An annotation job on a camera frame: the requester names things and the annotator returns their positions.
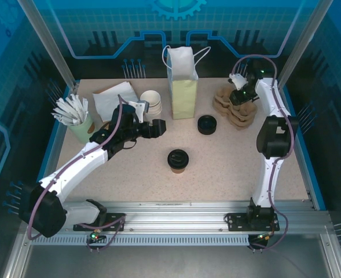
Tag black plastic cup lid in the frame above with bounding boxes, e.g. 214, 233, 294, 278
167, 148, 190, 169

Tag floral paper gift bag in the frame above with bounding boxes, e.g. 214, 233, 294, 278
162, 45, 211, 120

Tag white paper napkins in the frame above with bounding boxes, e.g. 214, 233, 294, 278
92, 81, 145, 123

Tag brown pulp carrier stack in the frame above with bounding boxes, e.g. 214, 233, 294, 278
212, 97, 259, 130

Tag white paper cup stack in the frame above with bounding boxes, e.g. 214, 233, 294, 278
140, 90, 163, 116

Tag pale green cup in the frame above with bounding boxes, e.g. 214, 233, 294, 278
68, 115, 96, 145

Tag white paper stick packet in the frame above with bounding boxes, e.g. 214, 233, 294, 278
52, 107, 77, 124
80, 97, 90, 118
52, 113, 74, 127
68, 93, 84, 116
56, 97, 83, 119

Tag stack of black lids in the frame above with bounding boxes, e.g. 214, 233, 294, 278
197, 114, 218, 135

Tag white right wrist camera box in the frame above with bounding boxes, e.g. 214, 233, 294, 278
229, 72, 248, 91

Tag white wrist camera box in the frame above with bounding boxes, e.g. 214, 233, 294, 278
129, 100, 148, 122
229, 72, 248, 91

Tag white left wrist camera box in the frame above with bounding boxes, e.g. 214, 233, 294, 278
129, 100, 148, 122

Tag aluminium frame post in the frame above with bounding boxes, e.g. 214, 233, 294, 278
276, 0, 335, 87
17, 0, 79, 87

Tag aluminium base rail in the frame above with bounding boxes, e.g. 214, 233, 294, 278
31, 199, 333, 236

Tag white slotted cable duct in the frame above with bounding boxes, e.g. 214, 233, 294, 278
32, 233, 251, 247

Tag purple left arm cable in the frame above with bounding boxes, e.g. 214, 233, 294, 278
27, 94, 138, 241

